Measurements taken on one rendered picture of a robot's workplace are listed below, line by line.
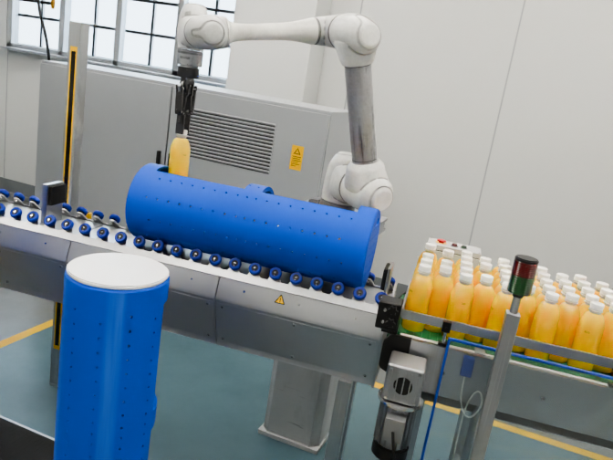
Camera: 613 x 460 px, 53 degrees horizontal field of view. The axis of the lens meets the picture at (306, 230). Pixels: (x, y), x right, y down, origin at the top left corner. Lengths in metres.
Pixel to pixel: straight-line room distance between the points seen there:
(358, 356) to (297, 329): 0.23
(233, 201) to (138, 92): 2.20
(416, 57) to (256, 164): 1.61
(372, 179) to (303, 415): 1.14
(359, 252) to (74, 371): 0.92
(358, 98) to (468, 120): 2.43
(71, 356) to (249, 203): 0.75
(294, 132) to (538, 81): 1.85
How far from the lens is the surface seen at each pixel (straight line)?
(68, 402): 1.89
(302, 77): 4.72
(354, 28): 2.26
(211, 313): 2.26
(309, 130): 3.65
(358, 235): 2.01
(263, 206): 2.10
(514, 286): 1.75
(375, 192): 2.39
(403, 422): 1.91
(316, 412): 2.87
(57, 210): 2.64
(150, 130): 4.18
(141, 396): 1.87
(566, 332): 2.08
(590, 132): 4.68
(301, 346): 2.20
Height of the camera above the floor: 1.65
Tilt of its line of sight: 14 degrees down
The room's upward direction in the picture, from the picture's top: 9 degrees clockwise
